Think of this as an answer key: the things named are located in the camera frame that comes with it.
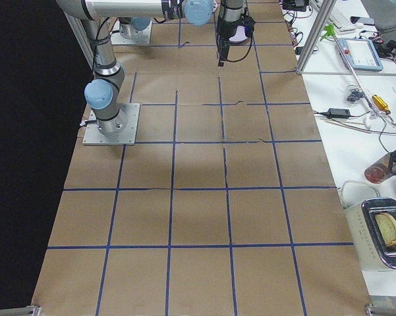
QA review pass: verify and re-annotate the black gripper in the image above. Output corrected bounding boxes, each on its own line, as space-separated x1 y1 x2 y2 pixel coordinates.
216 19 238 67

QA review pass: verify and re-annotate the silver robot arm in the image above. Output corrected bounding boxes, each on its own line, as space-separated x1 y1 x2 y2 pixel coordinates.
119 17 152 40
57 1 216 137

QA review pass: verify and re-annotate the lavender plate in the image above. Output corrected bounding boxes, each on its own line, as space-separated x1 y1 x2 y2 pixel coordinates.
229 26 249 45

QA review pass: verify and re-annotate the black power adapter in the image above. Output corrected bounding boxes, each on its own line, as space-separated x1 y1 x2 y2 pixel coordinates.
326 108 351 119

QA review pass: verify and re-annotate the blue teach pendant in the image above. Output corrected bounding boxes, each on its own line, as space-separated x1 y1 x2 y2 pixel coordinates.
339 38 383 72

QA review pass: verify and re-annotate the brown paper table cover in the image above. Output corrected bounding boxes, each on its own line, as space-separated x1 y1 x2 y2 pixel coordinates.
32 1 369 315

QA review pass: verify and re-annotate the green reacher grabber stick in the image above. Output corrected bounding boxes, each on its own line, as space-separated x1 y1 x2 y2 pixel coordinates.
320 24 396 126

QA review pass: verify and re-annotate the yellow screwdriver tool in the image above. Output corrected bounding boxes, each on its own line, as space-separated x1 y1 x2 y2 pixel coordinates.
372 95 391 115

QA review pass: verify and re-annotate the white toaster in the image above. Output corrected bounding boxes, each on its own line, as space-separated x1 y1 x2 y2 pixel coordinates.
345 197 396 272

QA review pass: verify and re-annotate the toast slice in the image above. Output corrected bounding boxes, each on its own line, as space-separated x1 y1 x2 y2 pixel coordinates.
375 213 396 247

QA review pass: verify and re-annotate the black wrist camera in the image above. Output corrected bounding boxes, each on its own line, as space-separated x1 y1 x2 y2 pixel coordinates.
240 13 256 38

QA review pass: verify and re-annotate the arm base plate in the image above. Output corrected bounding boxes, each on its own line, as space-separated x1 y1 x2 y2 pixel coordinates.
82 103 140 145
111 20 152 46

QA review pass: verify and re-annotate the aluminium frame post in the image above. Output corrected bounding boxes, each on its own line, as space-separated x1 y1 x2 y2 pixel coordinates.
296 0 336 74

